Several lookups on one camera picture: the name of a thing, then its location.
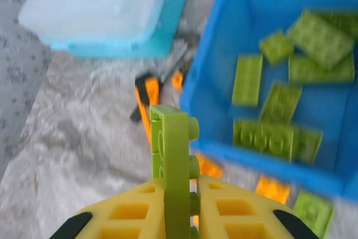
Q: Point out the orange lego brick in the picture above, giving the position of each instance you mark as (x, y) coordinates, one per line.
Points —
(272, 190)
(209, 168)

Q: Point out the small orange black lego piece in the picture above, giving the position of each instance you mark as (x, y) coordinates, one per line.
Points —
(177, 80)

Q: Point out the green lego brick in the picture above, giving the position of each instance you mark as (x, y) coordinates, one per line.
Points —
(307, 74)
(277, 46)
(320, 37)
(346, 22)
(281, 103)
(263, 138)
(173, 152)
(313, 213)
(247, 80)

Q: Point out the orange brick separator tool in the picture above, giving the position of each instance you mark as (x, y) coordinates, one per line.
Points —
(152, 88)

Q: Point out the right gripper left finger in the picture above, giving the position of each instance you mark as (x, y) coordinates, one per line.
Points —
(126, 213)

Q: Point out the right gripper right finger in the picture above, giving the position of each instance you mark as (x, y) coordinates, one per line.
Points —
(240, 216)

